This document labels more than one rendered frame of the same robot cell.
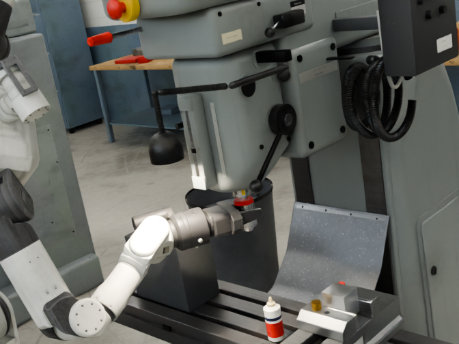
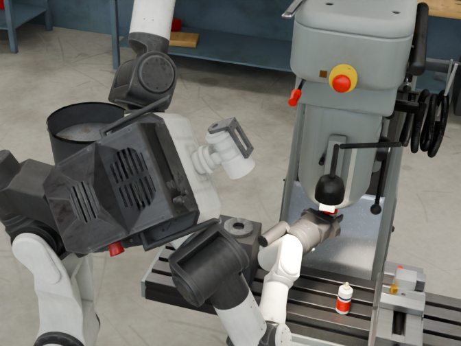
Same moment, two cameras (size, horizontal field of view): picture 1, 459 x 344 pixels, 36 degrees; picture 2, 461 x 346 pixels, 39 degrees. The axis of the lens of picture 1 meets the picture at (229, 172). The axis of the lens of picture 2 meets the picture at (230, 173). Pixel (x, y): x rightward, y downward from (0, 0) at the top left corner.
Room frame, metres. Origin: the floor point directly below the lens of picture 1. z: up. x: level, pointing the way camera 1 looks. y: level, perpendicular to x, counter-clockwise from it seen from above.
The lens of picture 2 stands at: (0.44, 1.04, 2.32)
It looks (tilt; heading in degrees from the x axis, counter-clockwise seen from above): 32 degrees down; 328
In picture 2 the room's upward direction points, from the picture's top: 3 degrees clockwise
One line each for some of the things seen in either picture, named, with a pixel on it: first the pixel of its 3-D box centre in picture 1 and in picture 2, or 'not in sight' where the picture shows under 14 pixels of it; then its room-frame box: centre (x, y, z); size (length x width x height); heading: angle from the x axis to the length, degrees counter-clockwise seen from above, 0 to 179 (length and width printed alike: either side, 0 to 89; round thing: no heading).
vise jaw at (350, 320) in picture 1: (326, 321); (402, 300); (1.38, -0.15, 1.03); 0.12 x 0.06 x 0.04; 44
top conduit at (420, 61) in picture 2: not in sight; (418, 34); (1.51, -0.15, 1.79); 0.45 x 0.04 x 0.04; 134
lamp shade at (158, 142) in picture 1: (164, 145); (330, 187); (1.44, 0.12, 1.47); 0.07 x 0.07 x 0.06
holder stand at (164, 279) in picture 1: (171, 262); (221, 248); (1.81, 0.20, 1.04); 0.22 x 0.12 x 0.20; 44
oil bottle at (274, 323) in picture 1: (273, 317); (344, 296); (1.49, -0.04, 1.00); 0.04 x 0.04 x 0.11
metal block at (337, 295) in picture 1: (340, 301); (404, 282); (1.41, -0.19, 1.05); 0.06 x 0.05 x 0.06; 44
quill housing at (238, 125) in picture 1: (231, 116); (339, 145); (1.59, -0.03, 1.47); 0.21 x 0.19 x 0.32; 44
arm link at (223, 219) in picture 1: (210, 223); (310, 231); (1.56, 0.06, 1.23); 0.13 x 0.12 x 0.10; 19
